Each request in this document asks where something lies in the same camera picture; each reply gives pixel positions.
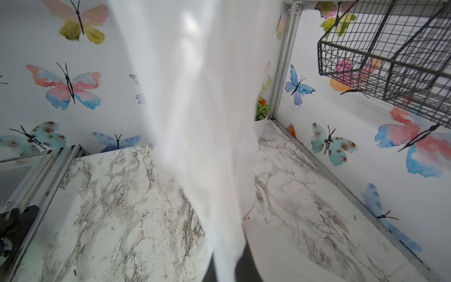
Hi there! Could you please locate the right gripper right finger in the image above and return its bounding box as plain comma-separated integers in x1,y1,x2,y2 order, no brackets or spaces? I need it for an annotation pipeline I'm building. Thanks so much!
236,243,263,282

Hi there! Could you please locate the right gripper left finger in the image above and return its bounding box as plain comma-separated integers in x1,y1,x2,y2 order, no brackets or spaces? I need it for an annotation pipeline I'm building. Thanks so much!
202,257,217,282

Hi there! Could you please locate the white printed plastic bag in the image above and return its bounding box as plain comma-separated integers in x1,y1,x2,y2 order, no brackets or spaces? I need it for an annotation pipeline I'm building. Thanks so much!
109,1,277,282

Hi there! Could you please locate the potted flower plant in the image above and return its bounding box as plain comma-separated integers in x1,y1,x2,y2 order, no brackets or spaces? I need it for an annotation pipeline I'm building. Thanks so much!
254,75,272,141

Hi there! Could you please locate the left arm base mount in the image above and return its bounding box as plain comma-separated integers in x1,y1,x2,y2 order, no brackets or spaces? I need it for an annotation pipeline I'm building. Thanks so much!
1,205,40,282

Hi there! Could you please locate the black wire basket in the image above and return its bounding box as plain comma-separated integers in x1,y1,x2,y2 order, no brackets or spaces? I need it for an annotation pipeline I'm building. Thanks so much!
314,1,451,128

